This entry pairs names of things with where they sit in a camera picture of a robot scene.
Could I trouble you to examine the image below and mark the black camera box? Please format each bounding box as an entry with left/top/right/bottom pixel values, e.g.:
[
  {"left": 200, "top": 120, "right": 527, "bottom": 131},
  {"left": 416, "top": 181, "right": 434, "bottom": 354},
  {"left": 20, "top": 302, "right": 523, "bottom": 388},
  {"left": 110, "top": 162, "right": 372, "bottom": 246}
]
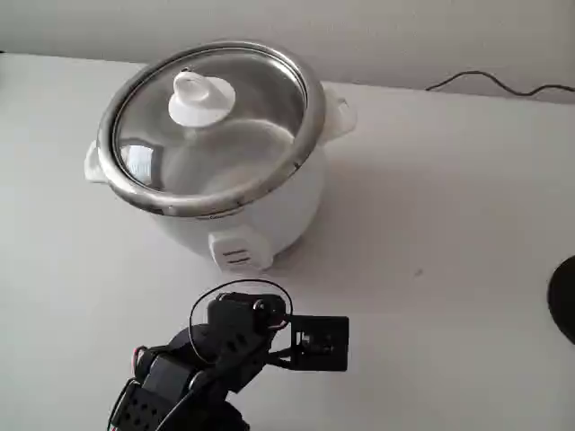
[{"left": 269, "top": 313, "right": 350, "bottom": 373}]

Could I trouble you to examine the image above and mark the thin black looped cable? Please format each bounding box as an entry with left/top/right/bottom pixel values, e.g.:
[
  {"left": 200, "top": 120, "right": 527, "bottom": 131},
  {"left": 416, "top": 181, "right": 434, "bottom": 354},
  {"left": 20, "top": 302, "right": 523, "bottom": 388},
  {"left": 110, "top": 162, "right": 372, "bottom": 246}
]
[{"left": 188, "top": 278, "right": 294, "bottom": 365}]

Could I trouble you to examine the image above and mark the white rice cooker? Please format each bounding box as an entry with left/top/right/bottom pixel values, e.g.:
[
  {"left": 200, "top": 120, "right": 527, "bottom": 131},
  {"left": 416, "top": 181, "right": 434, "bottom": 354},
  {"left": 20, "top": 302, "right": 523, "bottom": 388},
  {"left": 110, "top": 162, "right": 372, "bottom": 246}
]
[{"left": 84, "top": 39, "right": 358, "bottom": 273}]

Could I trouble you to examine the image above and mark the black round object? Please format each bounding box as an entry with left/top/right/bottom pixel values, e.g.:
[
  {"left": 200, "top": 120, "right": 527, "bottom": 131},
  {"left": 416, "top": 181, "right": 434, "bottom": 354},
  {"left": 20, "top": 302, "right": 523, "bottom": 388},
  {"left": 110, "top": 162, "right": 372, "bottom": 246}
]
[{"left": 546, "top": 254, "right": 575, "bottom": 347}]

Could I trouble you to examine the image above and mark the glass lid with white knob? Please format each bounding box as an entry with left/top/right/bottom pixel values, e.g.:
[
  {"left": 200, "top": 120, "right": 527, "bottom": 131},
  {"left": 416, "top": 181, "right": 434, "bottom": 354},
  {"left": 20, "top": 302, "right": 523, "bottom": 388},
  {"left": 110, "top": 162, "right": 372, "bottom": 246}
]
[{"left": 111, "top": 44, "right": 311, "bottom": 204}]

